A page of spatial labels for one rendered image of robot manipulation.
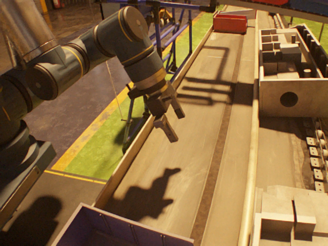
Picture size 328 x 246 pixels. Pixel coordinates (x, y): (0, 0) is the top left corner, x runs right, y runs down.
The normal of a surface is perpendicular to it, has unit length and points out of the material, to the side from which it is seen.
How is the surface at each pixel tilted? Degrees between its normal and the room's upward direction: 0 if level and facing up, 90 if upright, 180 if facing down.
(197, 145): 0
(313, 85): 90
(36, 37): 71
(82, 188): 0
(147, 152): 1
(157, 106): 88
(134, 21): 65
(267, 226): 83
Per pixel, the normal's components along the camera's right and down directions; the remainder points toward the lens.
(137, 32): 0.83, -0.11
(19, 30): 0.23, 0.40
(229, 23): -0.34, 0.62
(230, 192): -0.07, -0.79
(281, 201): -0.11, -0.95
